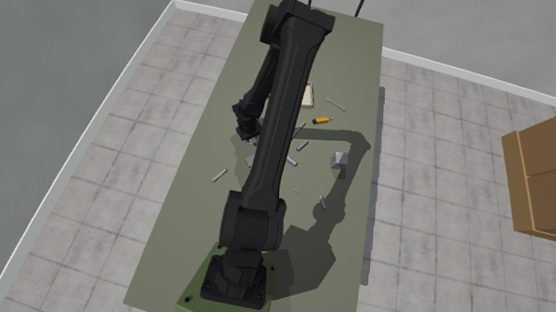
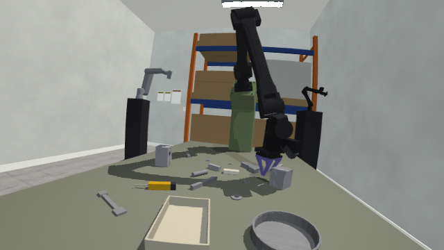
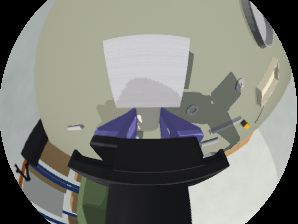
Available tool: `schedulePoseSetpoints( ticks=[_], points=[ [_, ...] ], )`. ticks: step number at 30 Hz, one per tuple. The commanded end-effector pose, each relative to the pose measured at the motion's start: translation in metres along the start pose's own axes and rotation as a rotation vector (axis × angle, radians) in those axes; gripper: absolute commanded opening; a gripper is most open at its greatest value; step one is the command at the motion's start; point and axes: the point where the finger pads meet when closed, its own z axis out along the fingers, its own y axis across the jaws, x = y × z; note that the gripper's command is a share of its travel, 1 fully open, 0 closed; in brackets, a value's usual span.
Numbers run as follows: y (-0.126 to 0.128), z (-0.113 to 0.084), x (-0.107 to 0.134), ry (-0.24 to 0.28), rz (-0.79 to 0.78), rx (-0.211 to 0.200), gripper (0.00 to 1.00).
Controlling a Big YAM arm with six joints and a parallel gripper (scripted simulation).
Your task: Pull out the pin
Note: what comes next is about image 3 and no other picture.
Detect beige open tray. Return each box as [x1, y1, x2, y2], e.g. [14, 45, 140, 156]
[256, 56, 279, 108]

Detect yellow-handled screwdriver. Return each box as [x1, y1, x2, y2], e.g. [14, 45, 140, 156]
[241, 119, 250, 129]

